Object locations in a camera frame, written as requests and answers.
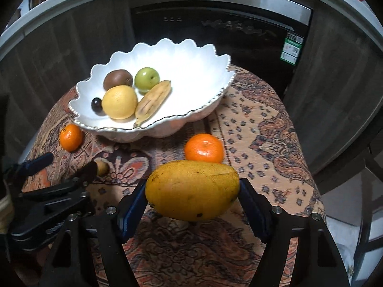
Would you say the yellow lemon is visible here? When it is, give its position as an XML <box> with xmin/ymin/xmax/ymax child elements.
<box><xmin>101</xmin><ymin>85</ymin><xmax>138</xmax><ymax>120</ymax></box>

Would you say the green apple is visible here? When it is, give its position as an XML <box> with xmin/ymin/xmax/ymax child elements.
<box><xmin>134</xmin><ymin>67</ymin><xmax>160</xmax><ymax>89</ymax></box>

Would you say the small yellow banana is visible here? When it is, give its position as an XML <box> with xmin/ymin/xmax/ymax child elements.
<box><xmin>133</xmin><ymin>80</ymin><xmax>172</xmax><ymax>127</ymax></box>

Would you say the brown kiwi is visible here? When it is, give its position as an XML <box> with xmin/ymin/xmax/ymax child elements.
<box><xmin>103</xmin><ymin>69</ymin><xmax>134</xmax><ymax>92</ymax></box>

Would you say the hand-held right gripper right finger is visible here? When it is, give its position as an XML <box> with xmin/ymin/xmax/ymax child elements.
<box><xmin>239</xmin><ymin>178</ymin><xmax>350</xmax><ymax>287</ymax></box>

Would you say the green label sticker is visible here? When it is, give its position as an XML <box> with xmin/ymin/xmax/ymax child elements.
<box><xmin>280</xmin><ymin>31</ymin><xmax>305</xmax><ymax>64</ymax></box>

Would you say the yellow mango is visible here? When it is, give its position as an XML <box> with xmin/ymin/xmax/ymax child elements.
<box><xmin>145</xmin><ymin>160</ymin><xmax>240</xmax><ymax>222</ymax></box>

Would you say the paisley patterned tablecloth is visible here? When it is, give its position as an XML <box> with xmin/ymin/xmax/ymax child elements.
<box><xmin>18</xmin><ymin>66</ymin><xmax>327</xmax><ymax>287</ymax></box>

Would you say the white scalloped bowl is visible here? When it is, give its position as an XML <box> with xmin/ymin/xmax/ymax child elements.
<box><xmin>68</xmin><ymin>38</ymin><xmax>237</xmax><ymax>143</ymax></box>

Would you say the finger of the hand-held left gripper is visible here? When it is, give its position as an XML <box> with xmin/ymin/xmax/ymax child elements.
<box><xmin>1</xmin><ymin>152</ymin><xmax>54</xmax><ymax>186</ymax></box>
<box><xmin>19</xmin><ymin>161</ymin><xmax>99</xmax><ymax>204</ymax></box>

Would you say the small brown round fruit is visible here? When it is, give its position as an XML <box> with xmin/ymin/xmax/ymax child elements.
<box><xmin>95</xmin><ymin>160</ymin><xmax>109</xmax><ymax>177</ymax></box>

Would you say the black oven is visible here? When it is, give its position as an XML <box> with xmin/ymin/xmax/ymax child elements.
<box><xmin>127</xmin><ymin>0</ymin><xmax>313</xmax><ymax>96</ymax></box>

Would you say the orange tangerine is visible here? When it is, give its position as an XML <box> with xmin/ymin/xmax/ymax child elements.
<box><xmin>184</xmin><ymin>133</ymin><xmax>225</xmax><ymax>163</ymax></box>
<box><xmin>59</xmin><ymin>124</ymin><xmax>84</xmax><ymax>152</ymax></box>

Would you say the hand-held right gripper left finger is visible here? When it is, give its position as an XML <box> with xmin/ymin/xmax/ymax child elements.
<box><xmin>39</xmin><ymin>179</ymin><xmax>148</xmax><ymax>287</ymax></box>

